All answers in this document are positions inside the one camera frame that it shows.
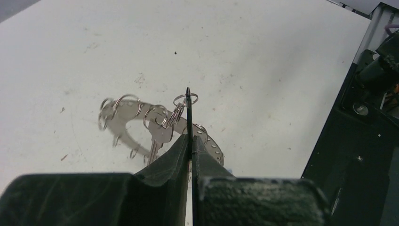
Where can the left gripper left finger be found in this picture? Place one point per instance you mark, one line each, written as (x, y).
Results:
(154, 196)

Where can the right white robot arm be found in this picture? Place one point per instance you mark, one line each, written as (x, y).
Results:
(383, 73)

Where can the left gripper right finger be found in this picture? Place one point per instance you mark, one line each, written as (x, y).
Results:
(222, 199)

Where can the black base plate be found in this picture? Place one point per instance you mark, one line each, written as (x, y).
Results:
(355, 161)

